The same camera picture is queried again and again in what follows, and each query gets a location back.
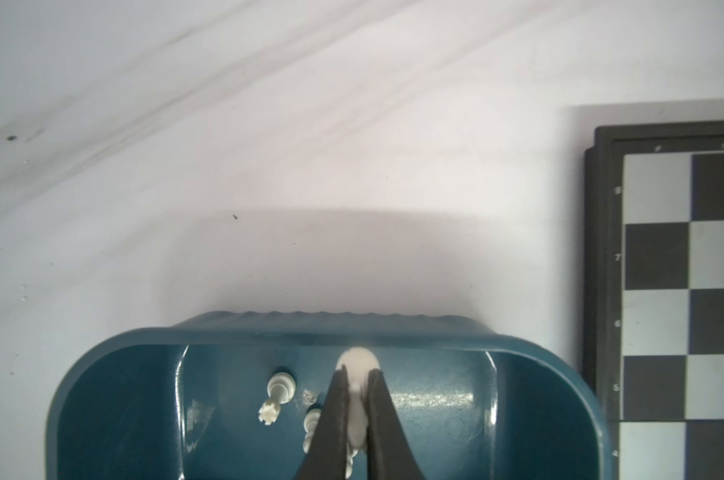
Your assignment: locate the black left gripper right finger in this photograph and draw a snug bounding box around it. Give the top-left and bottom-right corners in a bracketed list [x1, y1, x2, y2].
[365, 369, 425, 480]

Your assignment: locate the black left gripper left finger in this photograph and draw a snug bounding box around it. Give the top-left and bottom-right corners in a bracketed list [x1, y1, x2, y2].
[294, 370, 349, 480]

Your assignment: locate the white pawn piece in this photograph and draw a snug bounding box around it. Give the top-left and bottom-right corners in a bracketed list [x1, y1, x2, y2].
[302, 404, 322, 454]
[336, 347, 380, 464]

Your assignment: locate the white pawn piece in tray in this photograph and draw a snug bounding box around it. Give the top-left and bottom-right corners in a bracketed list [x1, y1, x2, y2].
[302, 404, 322, 454]

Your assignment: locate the white rook piece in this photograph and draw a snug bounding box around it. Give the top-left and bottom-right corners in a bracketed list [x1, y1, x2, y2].
[258, 371, 297, 426]

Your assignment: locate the teal plastic tray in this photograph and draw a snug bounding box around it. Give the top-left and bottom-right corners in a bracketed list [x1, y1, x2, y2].
[45, 311, 614, 479]

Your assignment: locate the black and silver chessboard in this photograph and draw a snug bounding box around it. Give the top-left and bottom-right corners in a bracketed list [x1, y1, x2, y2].
[583, 121, 724, 479]

